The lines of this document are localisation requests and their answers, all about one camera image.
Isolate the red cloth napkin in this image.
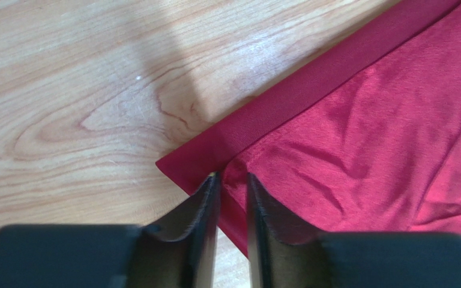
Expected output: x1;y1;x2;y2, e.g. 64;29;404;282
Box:
157;1;461;251

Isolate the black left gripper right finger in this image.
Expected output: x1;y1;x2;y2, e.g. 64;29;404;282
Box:
247;173;461;287

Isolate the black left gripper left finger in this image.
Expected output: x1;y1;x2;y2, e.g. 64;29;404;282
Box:
0;173;220;287

